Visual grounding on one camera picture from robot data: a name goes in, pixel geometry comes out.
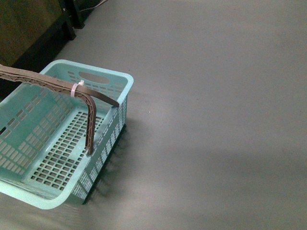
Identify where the brown basket handle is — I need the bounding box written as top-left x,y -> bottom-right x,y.
0,65 -> 119,155

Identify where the white zip tie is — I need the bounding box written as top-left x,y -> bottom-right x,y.
70,80 -> 84,98

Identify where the dark wooden display stand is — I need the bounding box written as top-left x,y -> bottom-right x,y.
0,0 -> 84,70

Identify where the teal plastic shopping basket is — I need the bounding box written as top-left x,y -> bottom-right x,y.
0,60 -> 134,209

